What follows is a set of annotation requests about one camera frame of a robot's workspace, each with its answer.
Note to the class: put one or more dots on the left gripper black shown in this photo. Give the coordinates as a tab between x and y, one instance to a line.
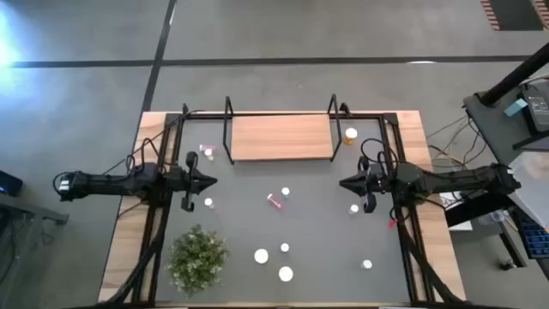
182	180

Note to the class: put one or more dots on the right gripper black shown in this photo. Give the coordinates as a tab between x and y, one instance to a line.
377	183

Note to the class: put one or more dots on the small purple medicine bottle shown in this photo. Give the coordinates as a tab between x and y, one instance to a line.
206	149
285	247

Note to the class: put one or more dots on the medium orange medicine bottle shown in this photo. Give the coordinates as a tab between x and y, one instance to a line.
351	134

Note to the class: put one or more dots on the large orange medicine bottle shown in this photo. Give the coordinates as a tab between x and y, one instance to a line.
261	256
285	274

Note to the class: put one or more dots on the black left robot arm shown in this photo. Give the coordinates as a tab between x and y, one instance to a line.
107	182

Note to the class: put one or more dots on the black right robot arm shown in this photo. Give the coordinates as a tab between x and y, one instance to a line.
450	180

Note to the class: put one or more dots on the small red tag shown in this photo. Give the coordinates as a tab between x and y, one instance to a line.
392	223

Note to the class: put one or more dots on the green potted plant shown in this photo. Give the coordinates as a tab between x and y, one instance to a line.
197	259

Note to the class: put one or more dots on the white printed paper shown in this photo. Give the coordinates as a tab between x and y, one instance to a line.
448	199

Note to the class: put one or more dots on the grey table mat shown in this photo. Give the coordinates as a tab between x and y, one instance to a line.
334	279

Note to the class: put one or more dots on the black stand beam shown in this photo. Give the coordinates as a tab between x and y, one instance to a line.
476	210

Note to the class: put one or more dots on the clear water bottle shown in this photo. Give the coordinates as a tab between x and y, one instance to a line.
493	217

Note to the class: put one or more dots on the dark grey side table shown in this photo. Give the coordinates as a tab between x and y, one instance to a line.
493	129

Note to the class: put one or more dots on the grey metal table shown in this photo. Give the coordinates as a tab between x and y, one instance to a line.
34	210

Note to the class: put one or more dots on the light blue box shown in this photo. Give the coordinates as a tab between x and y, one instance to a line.
515	107

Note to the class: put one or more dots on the clear plastic bin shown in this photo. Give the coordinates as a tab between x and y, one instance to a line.
534	184

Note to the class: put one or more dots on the blue crate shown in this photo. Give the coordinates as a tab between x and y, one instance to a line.
534	236

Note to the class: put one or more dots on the dark device with blue light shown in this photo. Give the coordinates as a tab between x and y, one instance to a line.
10	184

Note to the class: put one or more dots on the black pole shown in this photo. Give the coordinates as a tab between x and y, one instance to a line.
514	75

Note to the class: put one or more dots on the black power adapter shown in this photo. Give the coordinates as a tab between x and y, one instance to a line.
538	107

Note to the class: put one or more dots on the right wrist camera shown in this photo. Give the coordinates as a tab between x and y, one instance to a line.
369	203

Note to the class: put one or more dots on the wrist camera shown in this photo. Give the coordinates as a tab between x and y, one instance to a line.
187	204
369	203

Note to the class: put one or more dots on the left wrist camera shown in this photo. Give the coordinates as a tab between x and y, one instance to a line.
187	204

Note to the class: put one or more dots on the black metal table frame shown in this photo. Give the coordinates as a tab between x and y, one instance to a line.
172	119

